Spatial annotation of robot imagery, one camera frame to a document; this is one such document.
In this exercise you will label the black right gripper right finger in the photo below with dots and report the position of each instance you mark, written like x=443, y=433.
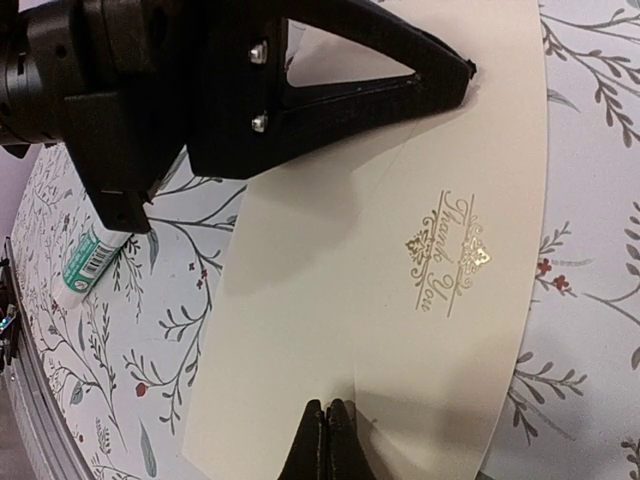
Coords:
x=345, y=458

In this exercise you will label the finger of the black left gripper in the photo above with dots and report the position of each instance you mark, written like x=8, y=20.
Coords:
x=246, y=118

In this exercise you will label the green white glue stick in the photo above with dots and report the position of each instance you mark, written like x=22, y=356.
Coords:
x=96, y=249

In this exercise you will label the cream envelope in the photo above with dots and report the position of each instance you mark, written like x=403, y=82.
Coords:
x=393, y=270

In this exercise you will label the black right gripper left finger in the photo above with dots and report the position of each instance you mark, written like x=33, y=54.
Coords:
x=306, y=459

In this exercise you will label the front aluminium rail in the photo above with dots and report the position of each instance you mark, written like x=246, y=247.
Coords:
x=50, y=446

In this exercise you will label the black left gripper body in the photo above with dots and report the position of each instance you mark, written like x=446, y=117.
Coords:
x=114, y=83

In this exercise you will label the floral patterned table mat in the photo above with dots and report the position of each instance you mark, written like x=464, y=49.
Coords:
x=122, y=366

